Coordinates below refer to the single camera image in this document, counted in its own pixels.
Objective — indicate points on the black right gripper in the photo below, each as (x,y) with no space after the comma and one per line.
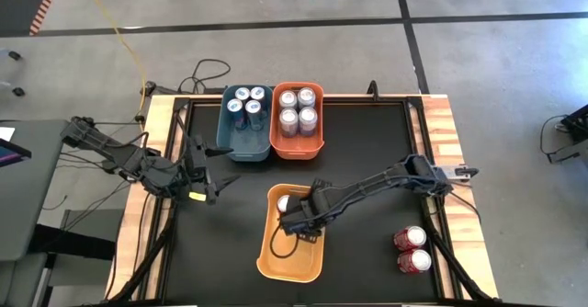
(314,210)

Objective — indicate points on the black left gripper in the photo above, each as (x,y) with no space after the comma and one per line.
(198,173)

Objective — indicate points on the red soda can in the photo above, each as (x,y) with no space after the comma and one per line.
(414,260)
(411,237)
(283,203)

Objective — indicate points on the dark blue plastic bin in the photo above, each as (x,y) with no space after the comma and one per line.
(243,148)

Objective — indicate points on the yellow plastic bin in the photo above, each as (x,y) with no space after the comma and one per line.
(298,265)

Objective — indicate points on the orange plastic bin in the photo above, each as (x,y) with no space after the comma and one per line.
(296,148)

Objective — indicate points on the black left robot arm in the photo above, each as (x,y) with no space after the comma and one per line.
(133,162)

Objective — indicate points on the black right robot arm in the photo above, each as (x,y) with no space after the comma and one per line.
(376,180)

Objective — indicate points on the black clamp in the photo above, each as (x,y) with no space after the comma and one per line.
(374,91)
(149,88)

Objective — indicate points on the black desk base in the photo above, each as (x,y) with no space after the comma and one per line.
(69,242)

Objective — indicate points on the grey desk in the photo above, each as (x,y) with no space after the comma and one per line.
(32,196)

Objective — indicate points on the dark tablet screen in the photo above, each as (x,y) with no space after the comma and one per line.
(11,153)

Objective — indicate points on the white paper sheet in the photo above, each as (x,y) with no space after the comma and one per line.
(5,133)

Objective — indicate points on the chair base with casters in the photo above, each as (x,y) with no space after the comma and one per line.
(14,55)

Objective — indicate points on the black mat orange-striped edge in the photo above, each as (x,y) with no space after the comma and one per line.
(18,3)

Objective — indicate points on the black equipment stand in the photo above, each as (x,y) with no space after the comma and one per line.
(574,128)

